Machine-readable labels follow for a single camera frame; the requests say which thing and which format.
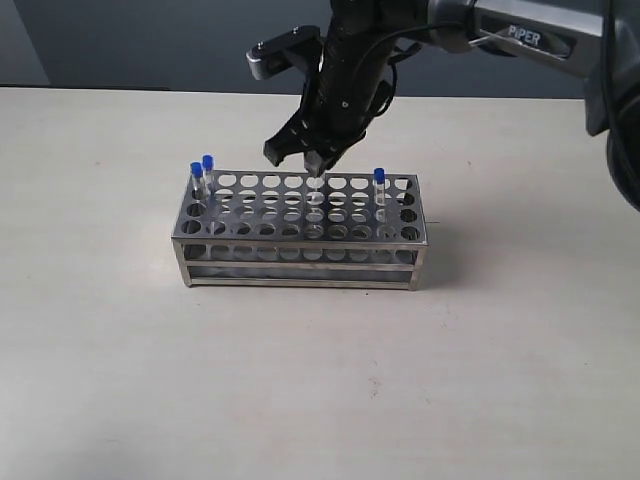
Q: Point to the stainless steel test tube rack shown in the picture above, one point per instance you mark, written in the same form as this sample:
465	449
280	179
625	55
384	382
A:
252	232

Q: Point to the blue-capped tube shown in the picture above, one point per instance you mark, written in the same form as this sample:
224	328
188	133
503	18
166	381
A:
198	183
315	207
379	183
209	174

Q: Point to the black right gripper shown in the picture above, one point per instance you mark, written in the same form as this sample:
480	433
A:
355	54

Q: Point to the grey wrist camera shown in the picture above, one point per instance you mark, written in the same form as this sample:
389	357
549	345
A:
300	48

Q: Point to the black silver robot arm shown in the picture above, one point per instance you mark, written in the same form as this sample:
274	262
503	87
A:
601	49

